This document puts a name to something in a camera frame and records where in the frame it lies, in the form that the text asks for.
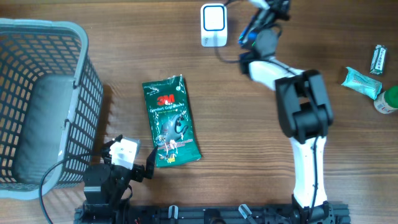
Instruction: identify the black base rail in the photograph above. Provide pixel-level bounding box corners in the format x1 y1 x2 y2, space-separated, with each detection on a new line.
73 200 351 224

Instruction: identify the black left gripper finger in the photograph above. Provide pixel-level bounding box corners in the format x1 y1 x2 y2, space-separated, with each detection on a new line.
144 146 158 179
101 134 123 159

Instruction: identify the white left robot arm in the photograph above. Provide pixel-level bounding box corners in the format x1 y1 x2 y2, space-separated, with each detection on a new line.
73 135 158 223

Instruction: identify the light green wipes pack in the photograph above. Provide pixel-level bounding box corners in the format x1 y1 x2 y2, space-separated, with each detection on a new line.
341 67 382 100

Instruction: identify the white barcode scanner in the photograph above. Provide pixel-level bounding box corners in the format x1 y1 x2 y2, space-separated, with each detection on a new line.
200 3 228 47

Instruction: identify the green 3M gloves packet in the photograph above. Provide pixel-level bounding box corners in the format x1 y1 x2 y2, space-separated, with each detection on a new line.
142 75 201 167

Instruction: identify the green white gum pack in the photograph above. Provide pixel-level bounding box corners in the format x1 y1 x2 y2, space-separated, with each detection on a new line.
370 45 387 75

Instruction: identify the green lid jar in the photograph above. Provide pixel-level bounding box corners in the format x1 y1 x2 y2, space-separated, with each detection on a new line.
374 85 398 114

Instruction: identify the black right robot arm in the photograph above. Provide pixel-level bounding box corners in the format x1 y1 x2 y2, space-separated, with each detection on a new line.
238 1 333 223

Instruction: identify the grey plastic basket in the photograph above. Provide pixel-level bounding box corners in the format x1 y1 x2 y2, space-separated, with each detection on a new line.
1 18 104 200

